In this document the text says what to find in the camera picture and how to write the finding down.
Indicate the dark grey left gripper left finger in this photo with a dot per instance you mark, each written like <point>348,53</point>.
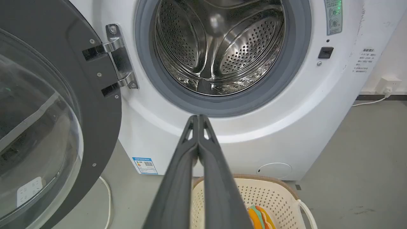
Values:
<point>178,187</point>

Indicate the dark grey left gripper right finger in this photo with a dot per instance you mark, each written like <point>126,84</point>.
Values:
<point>219,187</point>

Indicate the white front-load washing machine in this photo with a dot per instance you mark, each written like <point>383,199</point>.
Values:
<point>286,105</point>

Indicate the dark grey washer door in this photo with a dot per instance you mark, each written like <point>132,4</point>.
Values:
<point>47,114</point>

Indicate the cream perforated laundry basket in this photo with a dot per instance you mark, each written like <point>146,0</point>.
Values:
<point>273,197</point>

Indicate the white power strip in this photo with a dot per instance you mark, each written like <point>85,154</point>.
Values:
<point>29,191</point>

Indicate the white wall socket plug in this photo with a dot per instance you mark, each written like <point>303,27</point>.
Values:
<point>388,85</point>

